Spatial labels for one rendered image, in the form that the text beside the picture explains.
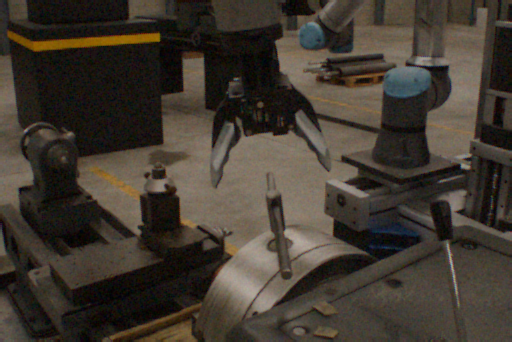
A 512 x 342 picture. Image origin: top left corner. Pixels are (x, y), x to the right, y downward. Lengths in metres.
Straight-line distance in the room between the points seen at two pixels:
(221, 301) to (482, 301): 0.35
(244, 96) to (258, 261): 0.28
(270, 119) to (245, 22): 0.11
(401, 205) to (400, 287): 0.75
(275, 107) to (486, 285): 0.34
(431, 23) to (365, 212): 0.52
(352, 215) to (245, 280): 0.62
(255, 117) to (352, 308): 0.24
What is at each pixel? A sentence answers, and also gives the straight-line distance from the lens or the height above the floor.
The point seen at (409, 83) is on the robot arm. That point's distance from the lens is 1.39.
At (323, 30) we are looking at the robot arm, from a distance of 1.51.
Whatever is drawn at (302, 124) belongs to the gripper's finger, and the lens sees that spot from 0.68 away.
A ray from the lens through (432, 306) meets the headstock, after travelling 0.66.
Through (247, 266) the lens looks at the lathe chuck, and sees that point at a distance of 0.80.
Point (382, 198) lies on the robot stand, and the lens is 1.38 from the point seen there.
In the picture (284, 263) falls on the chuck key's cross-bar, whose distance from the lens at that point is 0.58.
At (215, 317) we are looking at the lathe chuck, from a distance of 0.81.
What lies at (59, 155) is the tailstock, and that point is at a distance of 1.78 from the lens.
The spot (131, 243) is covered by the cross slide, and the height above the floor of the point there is 0.97.
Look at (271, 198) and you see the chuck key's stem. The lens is 0.77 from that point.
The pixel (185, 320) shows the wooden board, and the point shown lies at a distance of 1.28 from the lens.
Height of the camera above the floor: 1.60
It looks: 19 degrees down
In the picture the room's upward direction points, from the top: straight up
